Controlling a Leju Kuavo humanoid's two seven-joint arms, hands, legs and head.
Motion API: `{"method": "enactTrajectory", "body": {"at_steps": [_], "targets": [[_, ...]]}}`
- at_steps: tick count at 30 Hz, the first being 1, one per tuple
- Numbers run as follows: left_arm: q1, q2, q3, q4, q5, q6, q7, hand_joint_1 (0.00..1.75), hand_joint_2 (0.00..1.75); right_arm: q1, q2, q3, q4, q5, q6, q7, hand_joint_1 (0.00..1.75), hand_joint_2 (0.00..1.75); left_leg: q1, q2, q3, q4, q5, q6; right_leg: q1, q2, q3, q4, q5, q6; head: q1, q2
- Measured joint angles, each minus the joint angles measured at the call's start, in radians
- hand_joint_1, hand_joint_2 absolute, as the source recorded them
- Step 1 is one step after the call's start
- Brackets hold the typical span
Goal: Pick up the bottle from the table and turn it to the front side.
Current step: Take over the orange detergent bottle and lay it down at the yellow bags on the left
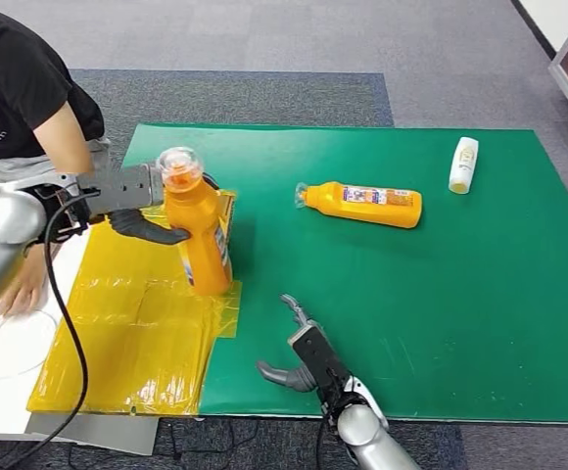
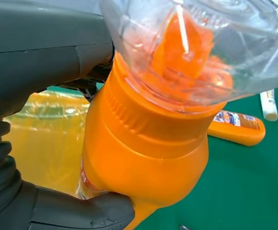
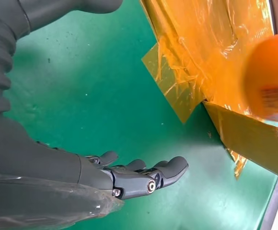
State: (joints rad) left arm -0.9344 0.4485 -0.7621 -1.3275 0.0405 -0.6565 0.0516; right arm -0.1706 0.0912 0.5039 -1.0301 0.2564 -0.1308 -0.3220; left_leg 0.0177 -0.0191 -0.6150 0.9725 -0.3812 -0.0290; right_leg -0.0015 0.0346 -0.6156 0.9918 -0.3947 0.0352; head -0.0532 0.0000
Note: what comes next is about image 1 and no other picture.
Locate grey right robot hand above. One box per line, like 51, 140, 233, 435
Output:
256, 293, 353, 416

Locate yellow plastic sheet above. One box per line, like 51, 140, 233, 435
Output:
27, 189, 243, 416

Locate person's hand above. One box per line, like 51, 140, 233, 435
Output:
0, 243, 50, 319

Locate orange plastic bottle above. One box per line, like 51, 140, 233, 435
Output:
158, 146, 234, 297
295, 181, 423, 229

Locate flat grey board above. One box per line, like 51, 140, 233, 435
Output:
24, 412, 160, 456

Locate thin white mouse cable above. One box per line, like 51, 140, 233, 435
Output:
0, 309, 60, 383

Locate small white bottle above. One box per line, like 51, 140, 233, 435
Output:
448, 136, 480, 195

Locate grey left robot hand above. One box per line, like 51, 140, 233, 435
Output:
77, 162, 192, 248

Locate person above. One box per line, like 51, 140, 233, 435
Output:
0, 1, 111, 185

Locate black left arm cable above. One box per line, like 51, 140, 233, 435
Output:
0, 189, 101, 470

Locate green table mat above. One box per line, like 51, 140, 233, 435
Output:
122, 122, 568, 424

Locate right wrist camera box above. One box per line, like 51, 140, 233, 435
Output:
289, 320, 351, 403

